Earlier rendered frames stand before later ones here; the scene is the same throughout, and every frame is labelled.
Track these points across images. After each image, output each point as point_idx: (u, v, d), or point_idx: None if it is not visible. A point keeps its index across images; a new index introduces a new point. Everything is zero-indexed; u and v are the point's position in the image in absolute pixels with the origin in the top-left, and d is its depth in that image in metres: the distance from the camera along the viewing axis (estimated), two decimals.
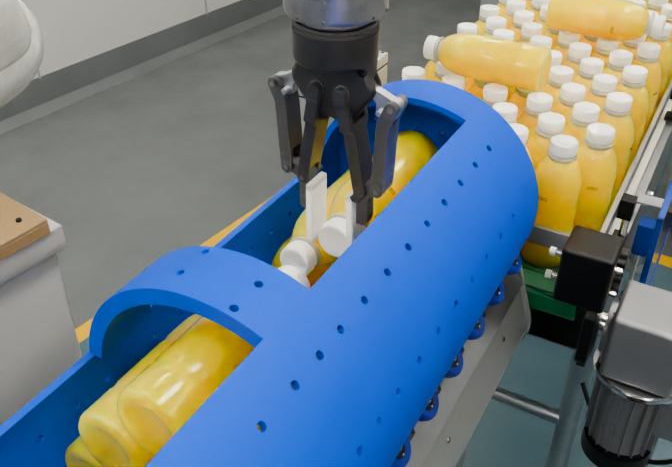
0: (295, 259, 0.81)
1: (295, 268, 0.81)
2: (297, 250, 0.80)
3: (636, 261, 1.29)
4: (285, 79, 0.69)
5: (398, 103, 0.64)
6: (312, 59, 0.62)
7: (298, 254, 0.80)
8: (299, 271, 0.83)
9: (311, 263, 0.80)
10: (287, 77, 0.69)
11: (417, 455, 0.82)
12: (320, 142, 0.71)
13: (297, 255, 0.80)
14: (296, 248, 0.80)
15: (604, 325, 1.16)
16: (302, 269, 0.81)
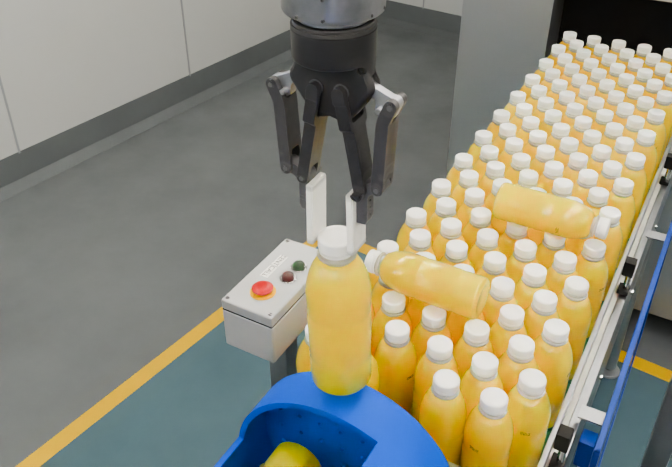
0: None
1: None
2: None
3: None
4: (283, 80, 0.69)
5: (397, 100, 0.64)
6: (311, 58, 0.62)
7: None
8: None
9: None
10: (285, 78, 0.69)
11: None
12: (319, 142, 0.72)
13: None
14: None
15: None
16: None
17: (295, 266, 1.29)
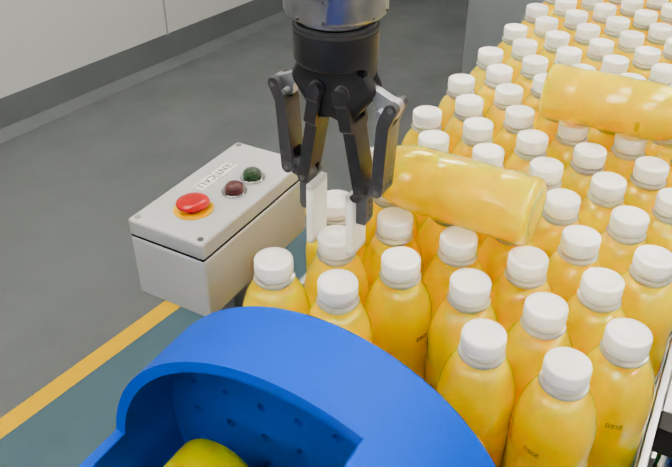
0: None
1: None
2: None
3: None
4: (285, 79, 0.69)
5: (398, 103, 0.64)
6: (312, 59, 0.62)
7: None
8: None
9: None
10: (287, 77, 0.69)
11: None
12: (320, 142, 0.71)
13: None
14: None
15: None
16: None
17: (245, 174, 0.85)
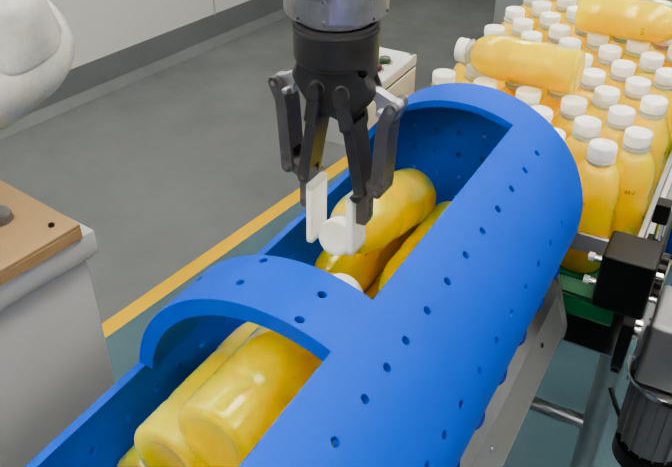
0: (336, 233, 0.76)
1: (334, 244, 0.76)
2: (341, 222, 0.75)
3: (668, 265, 1.28)
4: (286, 79, 0.69)
5: (398, 104, 0.64)
6: (312, 59, 0.62)
7: (341, 226, 0.75)
8: (336, 252, 0.78)
9: None
10: (288, 77, 0.69)
11: (464, 465, 0.81)
12: (320, 142, 0.71)
13: (340, 228, 0.75)
14: (339, 220, 0.75)
15: (639, 331, 1.15)
16: (342, 245, 0.76)
17: (381, 59, 1.28)
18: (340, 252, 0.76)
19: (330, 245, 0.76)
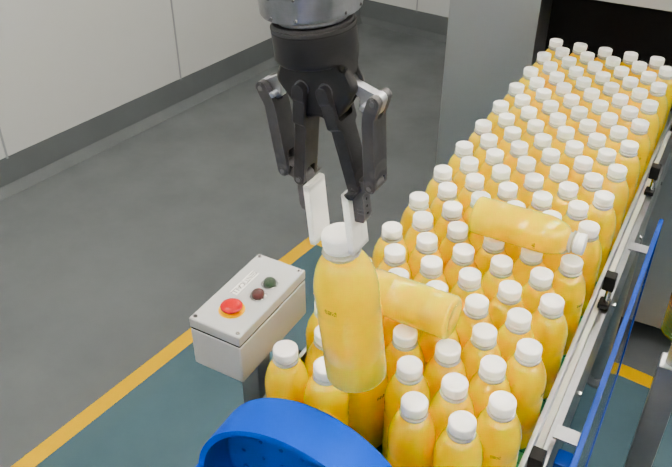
0: (343, 230, 0.76)
1: (336, 236, 0.76)
2: None
3: None
4: (272, 82, 0.70)
5: (380, 96, 0.64)
6: (290, 59, 0.63)
7: None
8: (330, 251, 0.75)
9: None
10: (274, 80, 0.69)
11: None
12: (313, 143, 0.72)
13: None
14: None
15: None
16: (345, 237, 0.75)
17: (265, 282, 1.27)
18: (340, 241, 0.75)
19: (332, 237, 0.76)
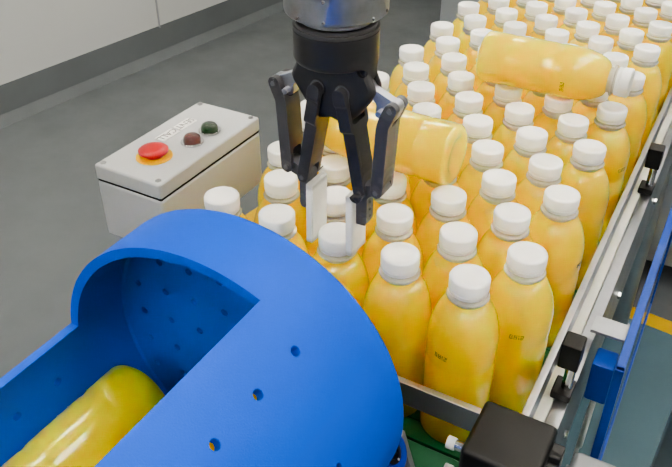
0: (341, 230, 0.76)
1: (334, 235, 0.76)
2: None
3: (592, 405, 0.94)
4: (286, 79, 0.69)
5: (398, 104, 0.64)
6: (312, 59, 0.62)
7: None
8: (327, 250, 0.75)
9: None
10: (288, 77, 0.69)
11: None
12: (320, 142, 0.71)
13: (346, 227, 0.77)
14: None
15: None
16: (343, 237, 0.75)
17: (203, 127, 0.94)
18: (338, 241, 0.75)
19: (329, 236, 0.76)
